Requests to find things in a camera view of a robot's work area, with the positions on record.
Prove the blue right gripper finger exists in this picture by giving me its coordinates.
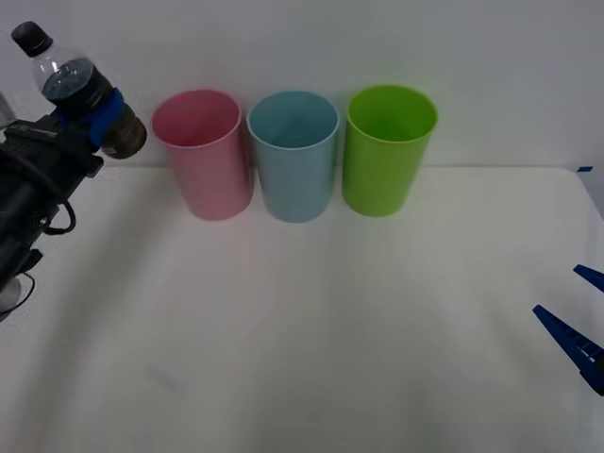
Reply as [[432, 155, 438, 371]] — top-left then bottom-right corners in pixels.
[[532, 304, 604, 396], [572, 264, 604, 293]]

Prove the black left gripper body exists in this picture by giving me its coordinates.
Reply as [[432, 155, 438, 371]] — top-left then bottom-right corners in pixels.
[[18, 122, 105, 202]]

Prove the dark drink bottle black cap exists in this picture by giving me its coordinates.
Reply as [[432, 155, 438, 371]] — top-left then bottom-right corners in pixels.
[[10, 20, 148, 160]]

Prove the pink plastic waste bin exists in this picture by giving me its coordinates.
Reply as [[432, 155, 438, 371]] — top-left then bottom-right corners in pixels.
[[150, 88, 255, 222]]

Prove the pale blue plastic waste bin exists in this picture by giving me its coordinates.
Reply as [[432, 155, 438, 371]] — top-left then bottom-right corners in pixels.
[[246, 90, 342, 224]]

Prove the green plastic waste bin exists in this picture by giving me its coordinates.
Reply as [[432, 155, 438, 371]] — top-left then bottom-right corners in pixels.
[[342, 83, 439, 218]]

